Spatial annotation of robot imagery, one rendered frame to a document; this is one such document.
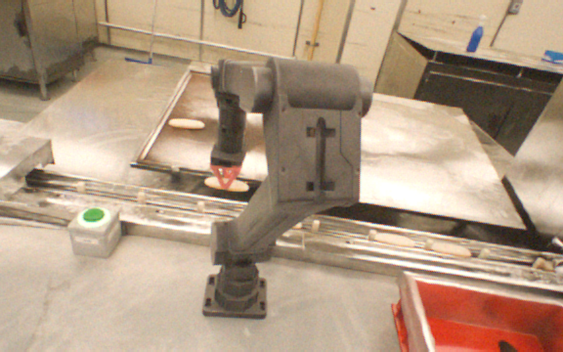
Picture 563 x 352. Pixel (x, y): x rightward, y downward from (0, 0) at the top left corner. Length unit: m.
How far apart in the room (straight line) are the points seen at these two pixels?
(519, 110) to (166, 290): 2.54
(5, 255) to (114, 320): 0.27
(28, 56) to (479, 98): 3.30
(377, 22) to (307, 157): 3.92
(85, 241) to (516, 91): 2.57
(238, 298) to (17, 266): 0.43
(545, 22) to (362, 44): 2.04
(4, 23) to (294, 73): 3.28
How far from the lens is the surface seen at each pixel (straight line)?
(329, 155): 0.30
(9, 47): 3.56
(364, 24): 4.17
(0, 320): 0.78
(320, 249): 0.80
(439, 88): 2.59
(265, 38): 4.47
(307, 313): 0.74
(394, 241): 0.91
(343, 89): 0.31
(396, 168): 1.10
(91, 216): 0.79
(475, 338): 0.86
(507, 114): 2.86
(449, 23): 4.70
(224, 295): 0.68
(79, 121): 1.34
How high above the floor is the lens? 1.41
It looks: 33 degrees down
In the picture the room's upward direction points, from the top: 11 degrees clockwise
